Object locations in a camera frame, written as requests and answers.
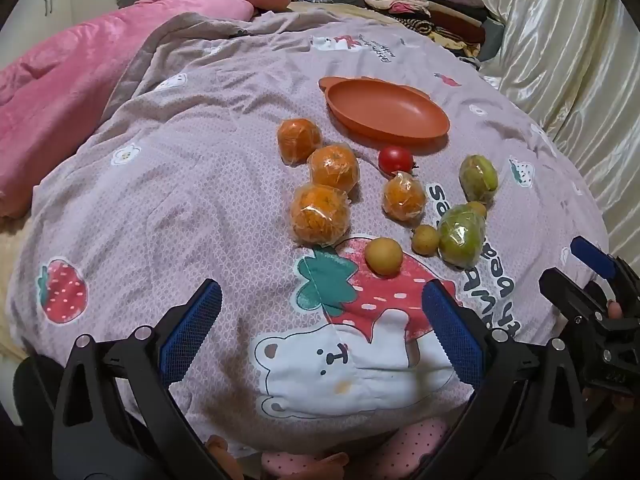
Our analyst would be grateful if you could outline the pink quilt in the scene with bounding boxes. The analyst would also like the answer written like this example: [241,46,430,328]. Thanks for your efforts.
[0,0,293,218]

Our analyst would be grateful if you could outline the large green fruit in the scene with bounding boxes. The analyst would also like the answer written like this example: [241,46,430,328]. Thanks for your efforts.
[437,205,486,268]

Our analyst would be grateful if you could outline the orange plastic plate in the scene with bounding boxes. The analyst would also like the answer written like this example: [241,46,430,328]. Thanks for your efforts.
[318,76,451,142]

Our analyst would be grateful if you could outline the red tomato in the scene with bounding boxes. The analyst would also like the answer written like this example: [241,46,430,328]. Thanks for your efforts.
[377,146,418,177]

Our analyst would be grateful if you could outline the cream satin curtain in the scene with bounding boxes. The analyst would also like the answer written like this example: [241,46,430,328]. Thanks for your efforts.
[472,0,640,266]

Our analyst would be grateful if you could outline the small green fruit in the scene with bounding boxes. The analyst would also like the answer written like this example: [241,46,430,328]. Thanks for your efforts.
[459,154,499,203]

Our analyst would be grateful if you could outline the large orange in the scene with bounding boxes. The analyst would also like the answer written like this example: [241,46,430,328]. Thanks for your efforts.
[291,183,352,247]

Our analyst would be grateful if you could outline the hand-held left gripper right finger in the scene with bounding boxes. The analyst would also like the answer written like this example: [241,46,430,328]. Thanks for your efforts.
[421,279,601,480]

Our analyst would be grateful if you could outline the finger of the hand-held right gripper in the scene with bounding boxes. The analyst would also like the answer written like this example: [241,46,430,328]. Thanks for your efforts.
[539,267,608,333]
[570,236,640,311]

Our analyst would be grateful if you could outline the stack of folded clothes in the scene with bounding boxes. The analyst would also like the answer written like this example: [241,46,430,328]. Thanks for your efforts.
[362,0,506,58]

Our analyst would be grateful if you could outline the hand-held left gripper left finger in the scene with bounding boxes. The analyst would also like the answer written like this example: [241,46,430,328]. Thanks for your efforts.
[51,279,236,480]

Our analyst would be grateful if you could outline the strawberry bear printed blanket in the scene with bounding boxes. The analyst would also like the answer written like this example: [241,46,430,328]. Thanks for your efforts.
[7,10,611,461]

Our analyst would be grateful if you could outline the pink dotted garment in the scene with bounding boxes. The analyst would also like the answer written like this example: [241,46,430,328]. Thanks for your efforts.
[262,417,451,480]

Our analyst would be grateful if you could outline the small orange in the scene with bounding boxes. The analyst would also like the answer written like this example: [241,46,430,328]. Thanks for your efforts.
[382,171,427,225]

